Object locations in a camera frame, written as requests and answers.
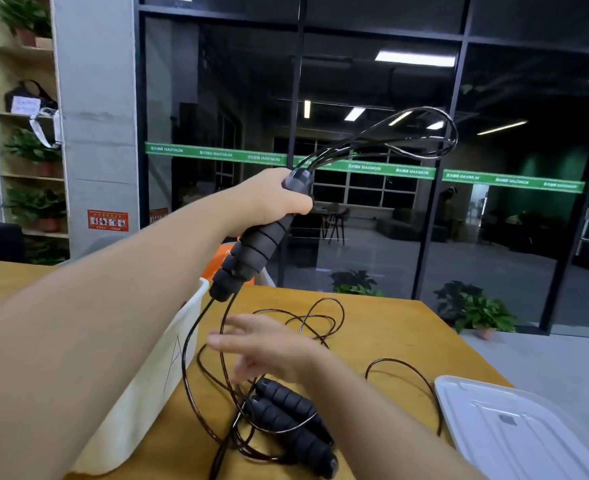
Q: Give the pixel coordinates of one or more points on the person's right hand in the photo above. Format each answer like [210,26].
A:
[279,347]

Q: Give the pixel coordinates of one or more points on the person's left hand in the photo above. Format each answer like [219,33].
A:
[257,199]

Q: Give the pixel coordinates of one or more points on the person's left thumb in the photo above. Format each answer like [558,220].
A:
[294,203]

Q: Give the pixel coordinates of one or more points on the person's right thumb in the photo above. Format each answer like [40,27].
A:
[244,370]

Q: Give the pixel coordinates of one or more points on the person's right forearm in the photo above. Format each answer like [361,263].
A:
[384,424]

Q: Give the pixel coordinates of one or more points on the person's left forearm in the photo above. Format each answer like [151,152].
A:
[99,334]

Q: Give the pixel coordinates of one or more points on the dark chair behind glass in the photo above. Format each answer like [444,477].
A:
[337,218]

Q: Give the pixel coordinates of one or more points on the green glass marking strip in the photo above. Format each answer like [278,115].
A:
[374,168]

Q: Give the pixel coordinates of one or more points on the orange chair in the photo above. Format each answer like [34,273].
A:
[220,258]

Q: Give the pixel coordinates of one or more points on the potted green floor plant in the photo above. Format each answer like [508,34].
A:
[477,309]
[357,283]

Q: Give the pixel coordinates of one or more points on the white storage bin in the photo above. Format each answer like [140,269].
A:
[144,389]

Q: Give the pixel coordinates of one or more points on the red warning sign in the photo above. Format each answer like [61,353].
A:
[108,220]

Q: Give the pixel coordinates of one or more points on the white plastic lid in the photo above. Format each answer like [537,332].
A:
[514,434]

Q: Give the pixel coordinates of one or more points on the black bag with white label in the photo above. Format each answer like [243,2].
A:
[24,97]

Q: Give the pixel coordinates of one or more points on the wooden shelf unit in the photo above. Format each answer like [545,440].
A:
[9,64]

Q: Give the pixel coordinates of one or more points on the black glass partition frame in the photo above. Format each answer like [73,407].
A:
[467,24]

